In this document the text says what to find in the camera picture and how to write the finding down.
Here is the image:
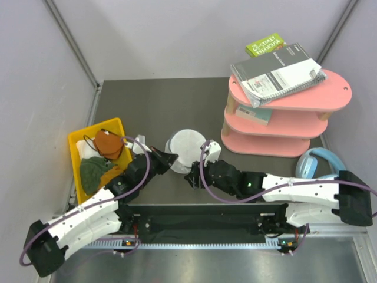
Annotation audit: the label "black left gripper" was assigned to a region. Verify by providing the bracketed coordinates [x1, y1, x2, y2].
[138, 147, 178, 190]

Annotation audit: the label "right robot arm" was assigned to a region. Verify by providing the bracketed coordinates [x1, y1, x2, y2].
[184, 160, 376, 236]

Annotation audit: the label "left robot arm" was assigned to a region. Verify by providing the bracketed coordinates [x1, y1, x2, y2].
[22, 147, 178, 277]

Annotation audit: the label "orange bra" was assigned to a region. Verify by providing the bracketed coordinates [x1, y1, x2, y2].
[94, 129, 123, 160]

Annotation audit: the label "mustard yellow garment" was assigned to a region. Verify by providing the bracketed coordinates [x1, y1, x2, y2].
[97, 166, 124, 190]

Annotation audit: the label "yellow plastic bin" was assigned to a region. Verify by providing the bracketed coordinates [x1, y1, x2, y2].
[68, 117, 125, 204]

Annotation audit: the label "green garment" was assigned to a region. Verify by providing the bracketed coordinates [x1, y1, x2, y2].
[80, 157, 112, 195]

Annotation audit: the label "white garment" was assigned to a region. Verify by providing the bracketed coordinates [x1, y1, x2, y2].
[75, 140, 102, 160]

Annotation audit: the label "teal paperback book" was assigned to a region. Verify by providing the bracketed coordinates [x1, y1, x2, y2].
[235, 104, 273, 126]

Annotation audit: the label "light blue headphones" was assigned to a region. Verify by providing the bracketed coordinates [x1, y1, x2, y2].
[295, 147, 347, 180]

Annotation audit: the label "grey spiral-bound manual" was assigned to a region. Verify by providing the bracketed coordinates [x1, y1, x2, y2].
[230, 43, 327, 108]

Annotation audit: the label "pink three-tier shelf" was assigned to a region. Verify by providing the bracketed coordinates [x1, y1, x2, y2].
[221, 70, 352, 157]

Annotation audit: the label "green treehouse book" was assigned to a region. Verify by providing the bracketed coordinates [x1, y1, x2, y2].
[245, 33, 287, 57]

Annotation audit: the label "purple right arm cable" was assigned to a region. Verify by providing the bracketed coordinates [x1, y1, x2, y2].
[199, 141, 377, 204]

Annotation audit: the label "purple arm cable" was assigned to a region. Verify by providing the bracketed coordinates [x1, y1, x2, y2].
[19, 135, 153, 266]
[199, 141, 377, 204]

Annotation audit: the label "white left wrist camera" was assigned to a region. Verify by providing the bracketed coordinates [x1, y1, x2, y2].
[122, 135, 151, 154]

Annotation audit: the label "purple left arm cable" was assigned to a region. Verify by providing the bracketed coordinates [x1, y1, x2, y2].
[19, 135, 153, 266]

